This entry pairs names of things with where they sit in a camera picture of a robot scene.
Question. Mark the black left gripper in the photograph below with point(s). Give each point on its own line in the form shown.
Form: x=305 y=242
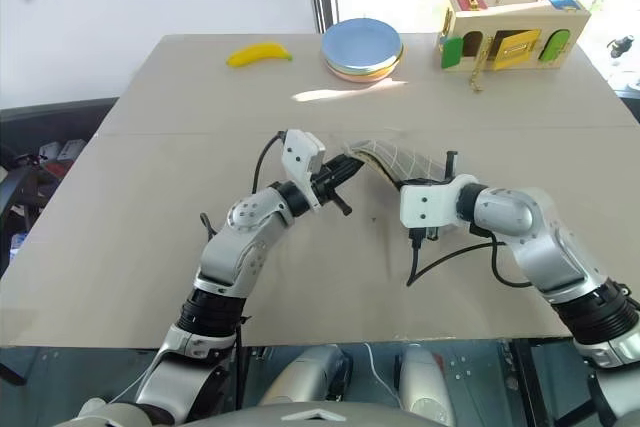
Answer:
x=327 y=181

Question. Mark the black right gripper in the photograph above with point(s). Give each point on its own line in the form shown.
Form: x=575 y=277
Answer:
x=452 y=165

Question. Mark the grey plaid pouch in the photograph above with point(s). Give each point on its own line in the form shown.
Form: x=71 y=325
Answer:
x=400 y=157

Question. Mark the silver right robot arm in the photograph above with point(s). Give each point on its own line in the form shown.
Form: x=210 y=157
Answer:
x=545 y=242

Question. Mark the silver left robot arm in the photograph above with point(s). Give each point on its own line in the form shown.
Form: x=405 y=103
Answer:
x=235 y=247

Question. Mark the pink plate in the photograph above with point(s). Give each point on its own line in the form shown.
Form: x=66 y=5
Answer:
x=357 y=78

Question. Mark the yellow plate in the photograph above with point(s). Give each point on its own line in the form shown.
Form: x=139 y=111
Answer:
x=392 y=70

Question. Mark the blue plate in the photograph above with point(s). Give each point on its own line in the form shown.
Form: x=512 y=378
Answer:
x=361 y=41

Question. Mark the yellow toy banana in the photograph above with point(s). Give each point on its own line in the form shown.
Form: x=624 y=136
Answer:
x=260 y=53

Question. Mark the wooden lock box toy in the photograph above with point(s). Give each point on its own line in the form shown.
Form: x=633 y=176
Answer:
x=515 y=22

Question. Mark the small black device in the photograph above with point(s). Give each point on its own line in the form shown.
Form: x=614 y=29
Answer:
x=621 y=46

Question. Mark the silver rounded shell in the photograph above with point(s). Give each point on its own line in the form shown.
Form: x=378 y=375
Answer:
x=310 y=372
x=425 y=382

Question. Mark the grey robot chest cover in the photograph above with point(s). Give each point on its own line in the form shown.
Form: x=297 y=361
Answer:
x=300 y=414

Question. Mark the small white adapter box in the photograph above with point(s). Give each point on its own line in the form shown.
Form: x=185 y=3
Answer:
x=62 y=149

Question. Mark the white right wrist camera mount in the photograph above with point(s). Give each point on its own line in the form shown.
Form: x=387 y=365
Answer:
x=425 y=202

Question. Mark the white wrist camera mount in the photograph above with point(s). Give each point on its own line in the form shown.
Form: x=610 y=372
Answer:
x=425 y=202
x=299 y=157

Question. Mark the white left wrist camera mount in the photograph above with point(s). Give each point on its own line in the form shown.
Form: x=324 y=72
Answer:
x=299 y=157

